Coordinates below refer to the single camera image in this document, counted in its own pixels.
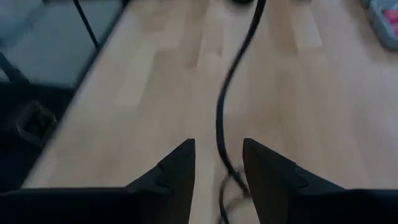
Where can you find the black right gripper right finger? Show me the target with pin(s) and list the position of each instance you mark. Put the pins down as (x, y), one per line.
(270, 186)

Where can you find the black square floor box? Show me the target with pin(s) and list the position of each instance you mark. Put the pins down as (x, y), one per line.
(31, 123)

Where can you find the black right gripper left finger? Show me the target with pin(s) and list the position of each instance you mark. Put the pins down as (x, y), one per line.
(174, 186)

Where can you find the black floor mat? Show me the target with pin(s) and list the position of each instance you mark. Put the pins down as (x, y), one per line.
(12, 168)

